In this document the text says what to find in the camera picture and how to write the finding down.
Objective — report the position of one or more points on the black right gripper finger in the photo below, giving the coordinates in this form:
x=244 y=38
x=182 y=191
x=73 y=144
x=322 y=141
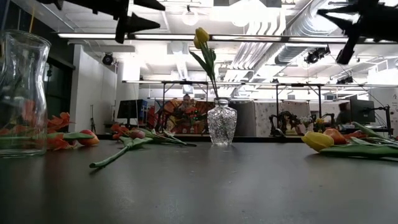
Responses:
x=346 y=26
x=342 y=15

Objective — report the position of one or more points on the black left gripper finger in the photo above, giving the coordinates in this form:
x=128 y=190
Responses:
x=149 y=3
x=143 y=23

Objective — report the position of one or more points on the purple tulip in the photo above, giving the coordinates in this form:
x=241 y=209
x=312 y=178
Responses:
x=367 y=130
x=136 y=134

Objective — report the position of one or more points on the orange tulip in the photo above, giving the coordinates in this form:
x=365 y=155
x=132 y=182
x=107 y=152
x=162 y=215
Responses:
x=90 y=140
x=335 y=135

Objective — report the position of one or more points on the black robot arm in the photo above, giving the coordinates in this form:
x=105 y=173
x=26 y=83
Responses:
x=281 y=121

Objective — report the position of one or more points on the clear smooth glass vase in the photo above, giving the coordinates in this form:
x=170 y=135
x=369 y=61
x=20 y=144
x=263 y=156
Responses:
x=21 y=93

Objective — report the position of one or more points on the cut crystal glass vase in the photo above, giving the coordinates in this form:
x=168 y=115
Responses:
x=221 y=124

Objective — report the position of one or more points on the white round pendant lamp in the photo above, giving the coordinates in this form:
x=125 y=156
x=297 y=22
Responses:
x=186 y=21

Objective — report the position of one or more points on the black track spotlight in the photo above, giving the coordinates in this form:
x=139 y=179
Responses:
x=315 y=56
x=345 y=80
x=108 y=59

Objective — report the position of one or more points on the black computer monitor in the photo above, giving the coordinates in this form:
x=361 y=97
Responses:
x=127 y=109
x=362 y=110

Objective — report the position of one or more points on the person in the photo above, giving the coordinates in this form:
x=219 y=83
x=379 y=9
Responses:
x=344 y=113
x=186 y=105

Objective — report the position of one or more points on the orange floral backdrop cloth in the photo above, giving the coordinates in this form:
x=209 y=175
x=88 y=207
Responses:
x=169 y=109

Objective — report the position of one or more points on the yellow rod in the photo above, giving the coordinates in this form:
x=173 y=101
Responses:
x=31 y=20

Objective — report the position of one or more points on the long ceiling light bar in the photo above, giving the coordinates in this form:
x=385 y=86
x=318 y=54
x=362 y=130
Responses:
x=248 y=38

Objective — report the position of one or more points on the mixed flower bouquet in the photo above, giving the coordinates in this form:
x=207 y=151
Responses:
x=318 y=123

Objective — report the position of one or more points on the black tripod stand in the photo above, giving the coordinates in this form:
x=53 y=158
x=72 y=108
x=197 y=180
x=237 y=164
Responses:
x=92 y=123

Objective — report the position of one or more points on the white floral partition cloth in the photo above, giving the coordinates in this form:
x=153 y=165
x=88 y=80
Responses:
x=261 y=113

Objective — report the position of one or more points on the silver ventilation duct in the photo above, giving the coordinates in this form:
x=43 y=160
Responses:
x=304 y=25

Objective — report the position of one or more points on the black metal station frame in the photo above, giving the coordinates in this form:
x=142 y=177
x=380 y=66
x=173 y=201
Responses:
x=277 y=102

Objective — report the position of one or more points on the black table frame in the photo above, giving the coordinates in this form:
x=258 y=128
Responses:
x=258 y=139

